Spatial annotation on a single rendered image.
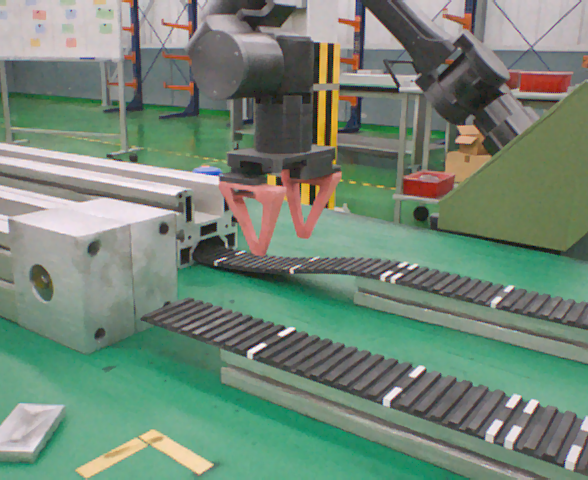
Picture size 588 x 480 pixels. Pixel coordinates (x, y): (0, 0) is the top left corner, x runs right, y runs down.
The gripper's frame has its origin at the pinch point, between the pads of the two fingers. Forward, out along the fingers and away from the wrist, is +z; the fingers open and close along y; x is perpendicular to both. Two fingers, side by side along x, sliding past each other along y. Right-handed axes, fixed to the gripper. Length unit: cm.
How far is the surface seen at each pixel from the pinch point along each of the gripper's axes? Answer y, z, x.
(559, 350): 1.5, 3.9, 28.1
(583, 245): -47, 8, 21
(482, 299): 1.9, 1.0, 21.7
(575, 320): 1.8, 1.0, 28.9
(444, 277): -1.6, 1.0, 17.0
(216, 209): -2.6, -0.9, -11.2
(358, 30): -743, -54, -411
